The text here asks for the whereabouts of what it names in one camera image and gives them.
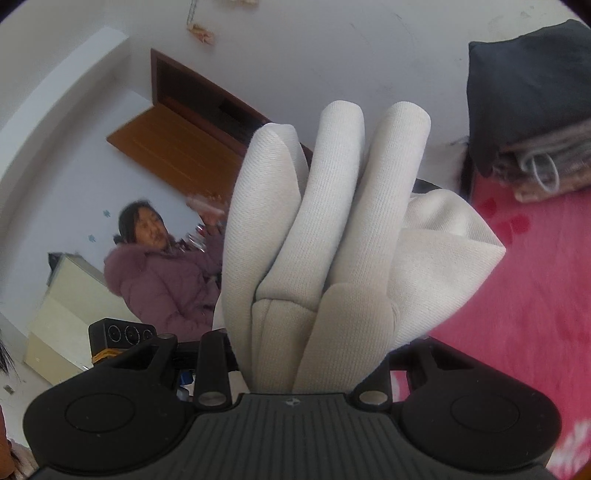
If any pink floral blanket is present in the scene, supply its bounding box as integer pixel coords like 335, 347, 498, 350
390, 134, 591, 480

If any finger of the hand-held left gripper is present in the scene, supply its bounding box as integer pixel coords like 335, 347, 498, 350
178, 368, 197, 400

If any beige hoodie with black trim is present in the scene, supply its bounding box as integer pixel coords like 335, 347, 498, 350
212, 99, 508, 394

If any wooden door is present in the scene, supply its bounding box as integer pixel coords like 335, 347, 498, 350
106, 104, 253, 205

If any cream cabinet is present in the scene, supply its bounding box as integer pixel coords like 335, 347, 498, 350
25, 251, 110, 387

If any stack of folded clothes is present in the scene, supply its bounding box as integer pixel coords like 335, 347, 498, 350
466, 19, 591, 205

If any dried leaf wall ornament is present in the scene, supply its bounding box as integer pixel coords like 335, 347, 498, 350
187, 23, 219, 47

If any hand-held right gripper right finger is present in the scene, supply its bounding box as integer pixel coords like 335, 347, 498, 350
353, 335, 491, 408

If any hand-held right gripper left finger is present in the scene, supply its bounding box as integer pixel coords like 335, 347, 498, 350
91, 329, 242, 409

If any dark brown door frame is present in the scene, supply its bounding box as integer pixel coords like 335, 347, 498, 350
150, 48, 315, 158

